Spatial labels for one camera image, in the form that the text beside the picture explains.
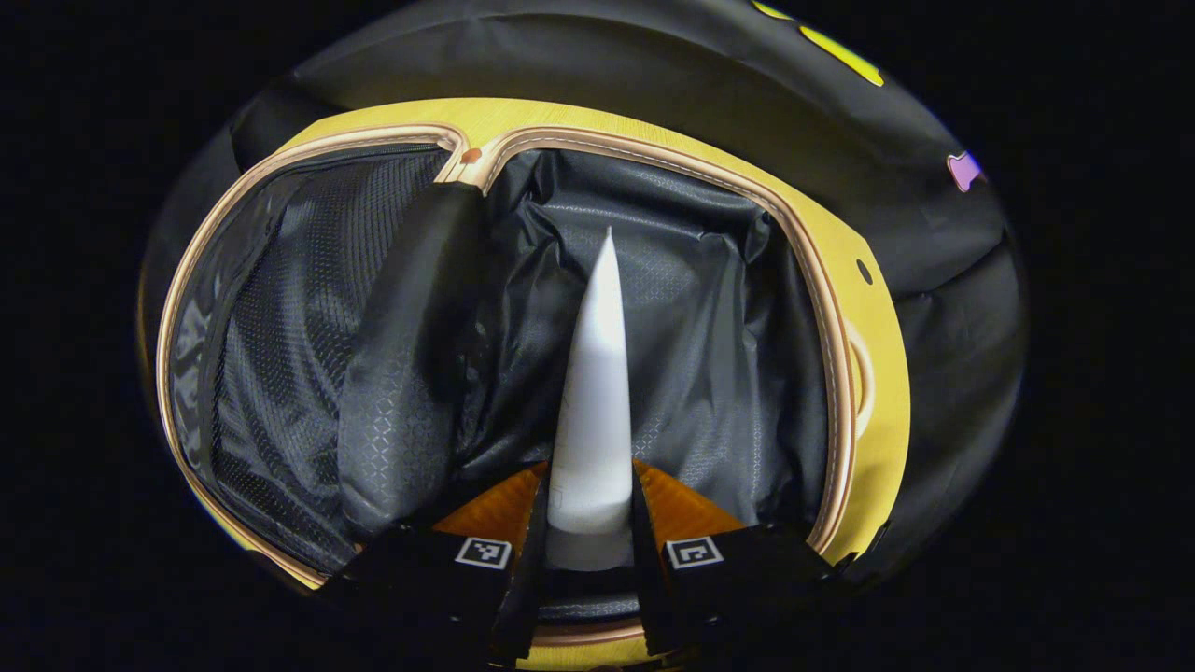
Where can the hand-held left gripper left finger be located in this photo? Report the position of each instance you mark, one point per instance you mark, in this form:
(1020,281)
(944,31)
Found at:
(527,579)

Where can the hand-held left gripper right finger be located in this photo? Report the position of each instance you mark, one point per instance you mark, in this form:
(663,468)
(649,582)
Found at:
(653,579)

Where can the white conical tube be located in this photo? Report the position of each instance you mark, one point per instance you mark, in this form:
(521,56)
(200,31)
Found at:
(593,420)

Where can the pink suitcase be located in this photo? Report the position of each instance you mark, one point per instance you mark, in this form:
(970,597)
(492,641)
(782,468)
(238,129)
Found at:
(709,355)

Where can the black backdrop cloth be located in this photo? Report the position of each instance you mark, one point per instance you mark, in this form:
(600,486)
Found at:
(653,75)

